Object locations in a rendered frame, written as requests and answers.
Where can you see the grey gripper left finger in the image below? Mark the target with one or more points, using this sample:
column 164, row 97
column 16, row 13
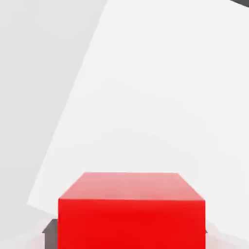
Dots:
column 51, row 234

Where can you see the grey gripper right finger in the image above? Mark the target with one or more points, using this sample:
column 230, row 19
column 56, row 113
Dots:
column 209, row 240

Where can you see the small red cube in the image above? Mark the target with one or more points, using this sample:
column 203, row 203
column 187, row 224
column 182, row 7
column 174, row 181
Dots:
column 131, row 219

